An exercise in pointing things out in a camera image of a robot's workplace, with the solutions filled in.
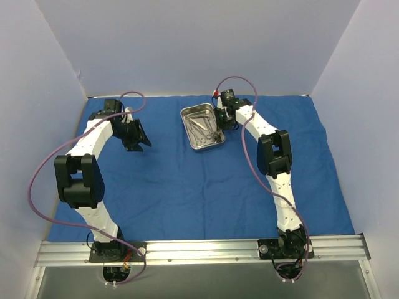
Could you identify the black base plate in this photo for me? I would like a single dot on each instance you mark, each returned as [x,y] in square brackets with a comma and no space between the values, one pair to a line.
[113,251]
[279,249]

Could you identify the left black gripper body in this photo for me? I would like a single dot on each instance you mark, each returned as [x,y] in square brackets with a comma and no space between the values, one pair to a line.
[134,134]

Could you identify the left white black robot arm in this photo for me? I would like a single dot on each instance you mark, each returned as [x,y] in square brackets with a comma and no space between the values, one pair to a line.
[79,180]

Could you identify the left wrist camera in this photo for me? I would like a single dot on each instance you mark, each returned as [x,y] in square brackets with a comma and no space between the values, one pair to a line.
[112,106]

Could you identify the steel hemostat clamp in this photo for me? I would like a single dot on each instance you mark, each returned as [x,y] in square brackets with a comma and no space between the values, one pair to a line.
[198,137]

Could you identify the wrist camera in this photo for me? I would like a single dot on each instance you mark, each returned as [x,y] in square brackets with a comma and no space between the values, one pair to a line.
[112,106]
[224,97]

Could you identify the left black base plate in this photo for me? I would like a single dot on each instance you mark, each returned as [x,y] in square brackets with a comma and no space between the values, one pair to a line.
[113,251]

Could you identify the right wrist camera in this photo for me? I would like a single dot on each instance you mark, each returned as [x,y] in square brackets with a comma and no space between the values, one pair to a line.
[224,97]

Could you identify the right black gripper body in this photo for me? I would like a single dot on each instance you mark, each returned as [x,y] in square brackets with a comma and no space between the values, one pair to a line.
[224,119]

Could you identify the steel instrument tray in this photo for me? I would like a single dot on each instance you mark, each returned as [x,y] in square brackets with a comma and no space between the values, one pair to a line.
[200,109]

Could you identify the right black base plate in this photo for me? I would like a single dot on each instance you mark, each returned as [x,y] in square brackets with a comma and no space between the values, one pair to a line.
[279,249]

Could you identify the aluminium front rail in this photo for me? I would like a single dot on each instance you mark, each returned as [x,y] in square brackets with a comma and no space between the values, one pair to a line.
[329,248]

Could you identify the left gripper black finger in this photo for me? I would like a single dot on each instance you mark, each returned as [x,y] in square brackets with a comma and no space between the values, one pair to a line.
[134,148]
[141,135]

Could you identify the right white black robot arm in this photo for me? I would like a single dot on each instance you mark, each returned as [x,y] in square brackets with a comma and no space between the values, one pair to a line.
[273,159]

